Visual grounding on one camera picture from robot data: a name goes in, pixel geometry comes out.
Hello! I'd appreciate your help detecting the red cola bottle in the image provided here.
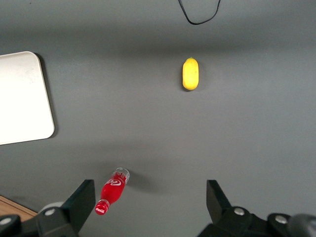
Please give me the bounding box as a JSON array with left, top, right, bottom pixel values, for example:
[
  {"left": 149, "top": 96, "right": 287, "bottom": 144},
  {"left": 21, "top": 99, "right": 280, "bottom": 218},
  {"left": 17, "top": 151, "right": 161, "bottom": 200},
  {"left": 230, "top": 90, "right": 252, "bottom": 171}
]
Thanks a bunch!
[{"left": 95, "top": 167, "right": 131, "bottom": 216}]

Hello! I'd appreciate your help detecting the yellow lemon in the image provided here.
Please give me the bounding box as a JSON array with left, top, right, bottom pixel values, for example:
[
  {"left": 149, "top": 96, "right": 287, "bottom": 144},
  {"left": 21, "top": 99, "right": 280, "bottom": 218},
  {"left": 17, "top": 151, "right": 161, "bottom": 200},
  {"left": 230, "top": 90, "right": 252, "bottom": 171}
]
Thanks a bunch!
[{"left": 182, "top": 57, "right": 200, "bottom": 91}]

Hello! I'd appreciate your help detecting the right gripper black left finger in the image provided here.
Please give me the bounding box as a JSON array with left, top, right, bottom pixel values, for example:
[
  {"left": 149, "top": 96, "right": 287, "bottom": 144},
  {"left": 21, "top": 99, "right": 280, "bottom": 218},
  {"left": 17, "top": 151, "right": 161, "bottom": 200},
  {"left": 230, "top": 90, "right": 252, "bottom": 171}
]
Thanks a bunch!
[{"left": 37, "top": 179, "right": 96, "bottom": 237}]

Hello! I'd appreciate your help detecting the beige plastic tray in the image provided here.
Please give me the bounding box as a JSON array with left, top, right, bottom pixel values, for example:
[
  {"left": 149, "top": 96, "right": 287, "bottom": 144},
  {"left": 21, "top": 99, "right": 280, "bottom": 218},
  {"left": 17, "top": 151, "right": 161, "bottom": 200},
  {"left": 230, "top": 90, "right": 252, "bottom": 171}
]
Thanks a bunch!
[{"left": 0, "top": 51, "right": 55, "bottom": 146}]

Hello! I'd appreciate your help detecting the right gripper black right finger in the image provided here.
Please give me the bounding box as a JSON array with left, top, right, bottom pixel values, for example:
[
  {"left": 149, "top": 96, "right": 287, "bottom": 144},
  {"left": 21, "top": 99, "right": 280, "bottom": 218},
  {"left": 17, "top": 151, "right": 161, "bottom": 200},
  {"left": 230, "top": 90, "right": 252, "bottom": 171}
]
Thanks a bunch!
[{"left": 197, "top": 179, "right": 270, "bottom": 237}]

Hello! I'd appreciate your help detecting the wooden drawer cabinet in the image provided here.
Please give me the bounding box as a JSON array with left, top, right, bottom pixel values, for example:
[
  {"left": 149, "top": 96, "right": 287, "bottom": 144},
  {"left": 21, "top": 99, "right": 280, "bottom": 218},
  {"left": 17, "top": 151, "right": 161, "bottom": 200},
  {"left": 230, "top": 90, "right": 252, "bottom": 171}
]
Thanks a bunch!
[{"left": 0, "top": 194, "right": 35, "bottom": 220}]

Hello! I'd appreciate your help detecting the black looped table cable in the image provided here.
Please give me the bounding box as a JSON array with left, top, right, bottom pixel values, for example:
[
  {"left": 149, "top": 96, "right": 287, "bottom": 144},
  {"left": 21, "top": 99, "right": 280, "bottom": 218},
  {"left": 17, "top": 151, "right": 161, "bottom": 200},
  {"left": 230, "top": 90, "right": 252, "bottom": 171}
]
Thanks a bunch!
[{"left": 178, "top": 0, "right": 222, "bottom": 26}]

